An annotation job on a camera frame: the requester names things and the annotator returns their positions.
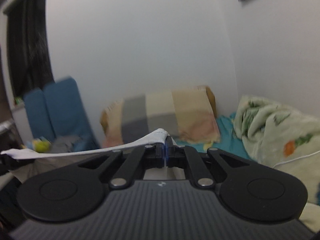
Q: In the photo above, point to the grey folded garment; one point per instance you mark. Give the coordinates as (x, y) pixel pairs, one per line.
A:
(64, 144)

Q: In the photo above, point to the green fleece blanket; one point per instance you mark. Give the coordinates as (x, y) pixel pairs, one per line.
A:
(283, 138)

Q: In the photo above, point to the teal patterned bed sheet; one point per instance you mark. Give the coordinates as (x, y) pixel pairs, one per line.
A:
(229, 142)

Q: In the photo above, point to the white t-shirt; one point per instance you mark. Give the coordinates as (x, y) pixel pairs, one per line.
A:
(45, 162)

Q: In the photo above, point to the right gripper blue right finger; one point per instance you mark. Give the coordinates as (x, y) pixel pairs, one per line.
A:
(174, 156)

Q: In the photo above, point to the yellow green plush toy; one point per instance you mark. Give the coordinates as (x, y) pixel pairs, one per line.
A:
(39, 145)

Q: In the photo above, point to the plaid pillow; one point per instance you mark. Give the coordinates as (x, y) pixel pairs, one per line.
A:
(187, 114)

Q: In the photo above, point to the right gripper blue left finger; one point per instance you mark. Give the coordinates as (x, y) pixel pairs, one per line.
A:
(153, 156)

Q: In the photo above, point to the blue covered chair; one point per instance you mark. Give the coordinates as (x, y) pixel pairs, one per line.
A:
(57, 112)

